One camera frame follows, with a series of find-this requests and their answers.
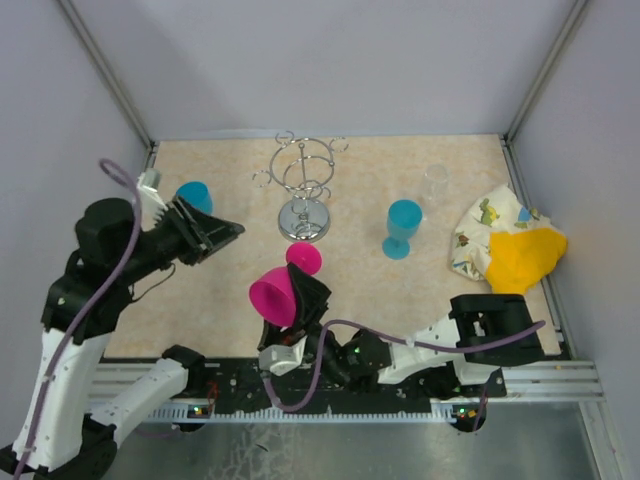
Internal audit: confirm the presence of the chrome wine glass rack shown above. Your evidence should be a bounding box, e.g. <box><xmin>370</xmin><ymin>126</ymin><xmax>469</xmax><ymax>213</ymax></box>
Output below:
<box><xmin>251</xmin><ymin>130</ymin><xmax>349</xmax><ymax>243</ymax></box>

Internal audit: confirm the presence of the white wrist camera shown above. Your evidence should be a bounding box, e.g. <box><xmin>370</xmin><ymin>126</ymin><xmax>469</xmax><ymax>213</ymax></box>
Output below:
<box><xmin>258</xmin><ymin>338</ymin><xmax>306</xmax><ymax>376</ymax></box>
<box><xmin>137</xmin><ymin>168</ymin><xmax>167</xmax><ymax>221</ymax></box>

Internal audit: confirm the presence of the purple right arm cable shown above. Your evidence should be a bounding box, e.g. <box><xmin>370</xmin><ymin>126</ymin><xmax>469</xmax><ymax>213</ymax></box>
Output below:
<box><xmin>262</xmin><ymin>319</ymin><xmax>547</xmax><ymax>414</ymax></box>

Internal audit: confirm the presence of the clear wine glass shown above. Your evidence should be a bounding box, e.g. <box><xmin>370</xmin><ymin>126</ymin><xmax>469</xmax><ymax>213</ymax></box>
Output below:
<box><xmin>423</xmin><ymin>164</ymin><xmax>449</xmax><ymax>202</ymax></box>

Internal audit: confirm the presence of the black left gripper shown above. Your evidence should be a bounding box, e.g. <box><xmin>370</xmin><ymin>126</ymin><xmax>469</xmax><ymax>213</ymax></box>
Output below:
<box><xmin>114</xmin><ymin>193</ymin><xmax>246</xmax><ymax>285</ymax></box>

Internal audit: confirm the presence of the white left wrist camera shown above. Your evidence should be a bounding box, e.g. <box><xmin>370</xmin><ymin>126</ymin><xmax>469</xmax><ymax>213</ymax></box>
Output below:
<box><xmin>137</xmin><ymin>168</ymin><xmax>167</xmax><ymax>221</ymax></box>

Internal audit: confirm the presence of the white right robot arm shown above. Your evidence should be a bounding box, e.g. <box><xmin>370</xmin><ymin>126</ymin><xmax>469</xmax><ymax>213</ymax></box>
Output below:
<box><xmin>250</xmin><ymin>263</ymin><xmax>544</xmax><ymax>398</ymax></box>

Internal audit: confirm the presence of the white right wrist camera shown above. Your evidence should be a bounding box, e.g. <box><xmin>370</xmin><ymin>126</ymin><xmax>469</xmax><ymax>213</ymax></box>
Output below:
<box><xmin>258</xmin><ymin>338</ymin><xmax>306</xmax><ymax>376</ymax></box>

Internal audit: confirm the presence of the dinosaur print yellow cloth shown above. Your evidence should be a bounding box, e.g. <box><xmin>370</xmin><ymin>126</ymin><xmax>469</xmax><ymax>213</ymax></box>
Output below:
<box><xmin>450</xmin><ymin>184</ymin><xmax>568</xmax><ymax>295</ymax></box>

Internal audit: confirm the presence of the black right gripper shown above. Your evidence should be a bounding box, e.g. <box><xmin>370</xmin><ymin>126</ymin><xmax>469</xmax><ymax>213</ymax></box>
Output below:
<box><xmin>259</xmin><ymin>262</ymin><xmax>353</xmax><ymax>389</ymax></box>

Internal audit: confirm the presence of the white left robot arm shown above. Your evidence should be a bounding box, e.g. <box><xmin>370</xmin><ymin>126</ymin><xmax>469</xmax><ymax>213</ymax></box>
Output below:
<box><xmin>1</xmin><ymin>197</ymin><xmax>245</xmax><ymax>479</ymax></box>

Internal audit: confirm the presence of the blue wine glass front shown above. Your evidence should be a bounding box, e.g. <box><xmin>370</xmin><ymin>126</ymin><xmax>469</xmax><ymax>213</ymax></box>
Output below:
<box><xmin>382</xmin><ymin>199</ymin><xmax>423</xmax><ymax>260</ymax></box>

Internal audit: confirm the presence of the blue wine glass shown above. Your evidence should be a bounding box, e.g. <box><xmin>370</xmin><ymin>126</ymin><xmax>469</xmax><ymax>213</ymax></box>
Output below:
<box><xmin>382</xmin><ymin>199</ymin><xmax>423</xmax><ymax>260</ymax></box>
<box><xmin>176</xmin><ymin>181</ymin><xmax>214</xmax><ymax>215</ymax></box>

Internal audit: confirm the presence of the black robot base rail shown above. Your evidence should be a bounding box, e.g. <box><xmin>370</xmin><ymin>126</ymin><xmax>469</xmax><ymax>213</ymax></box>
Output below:
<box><xmin>64</xmin><ymin>355</ymin><xmax>601</xmax><ymax>431</ymax></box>

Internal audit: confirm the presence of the pink plastic wine glass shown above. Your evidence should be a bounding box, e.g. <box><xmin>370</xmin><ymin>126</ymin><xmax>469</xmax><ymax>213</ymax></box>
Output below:
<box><xmin>249</xmin><ymin>242</ymin><xmax>323</xmax><ymax>327</ymax></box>

